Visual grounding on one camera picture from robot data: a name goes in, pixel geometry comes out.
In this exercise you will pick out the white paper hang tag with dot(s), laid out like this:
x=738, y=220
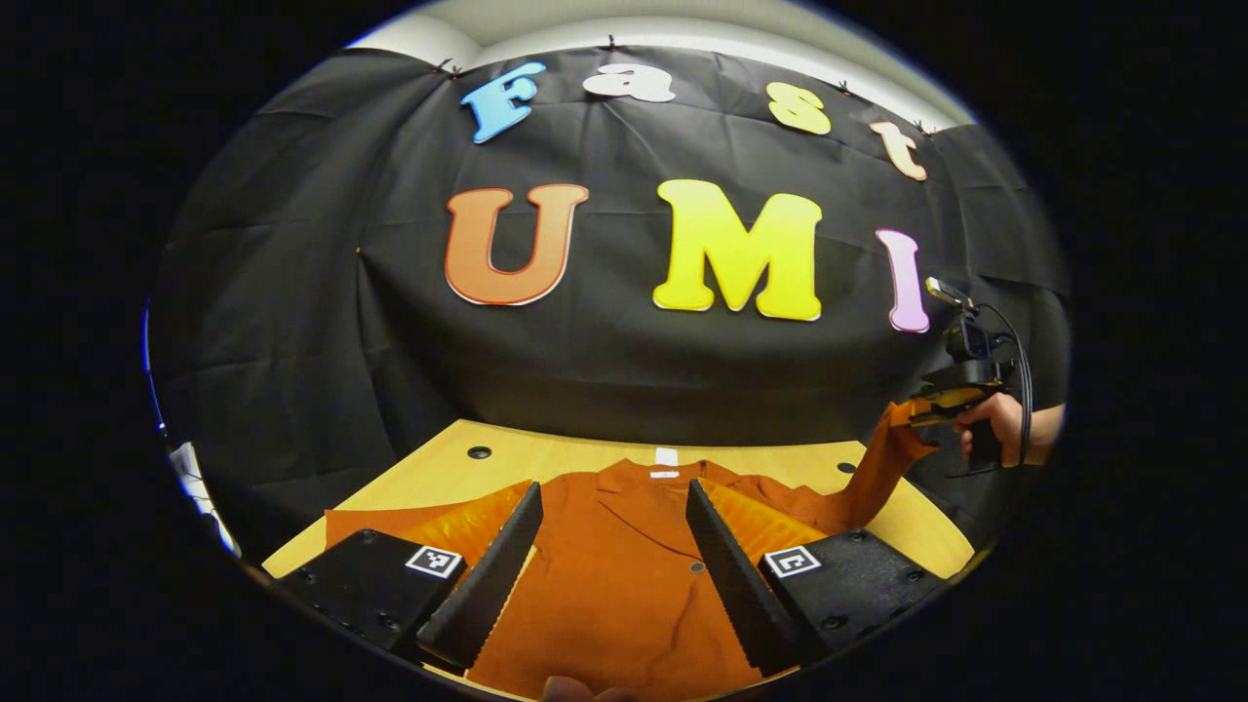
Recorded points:
x=666, y=457

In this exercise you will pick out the white panel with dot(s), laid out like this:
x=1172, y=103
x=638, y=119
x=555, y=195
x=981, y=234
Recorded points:
x=195, y=487

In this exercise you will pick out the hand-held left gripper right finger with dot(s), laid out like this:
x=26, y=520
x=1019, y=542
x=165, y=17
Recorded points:
x=741, y=595

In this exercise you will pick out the black backdrop cloth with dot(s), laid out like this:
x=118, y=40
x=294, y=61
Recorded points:
x=585, y=380

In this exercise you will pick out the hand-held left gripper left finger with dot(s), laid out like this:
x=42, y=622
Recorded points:
x=487, y=585

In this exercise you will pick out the rust orange shirt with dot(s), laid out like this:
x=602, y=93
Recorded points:
x=614, y=585

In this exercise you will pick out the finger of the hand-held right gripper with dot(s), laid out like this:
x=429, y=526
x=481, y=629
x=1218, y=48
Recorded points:
x=960, y=400

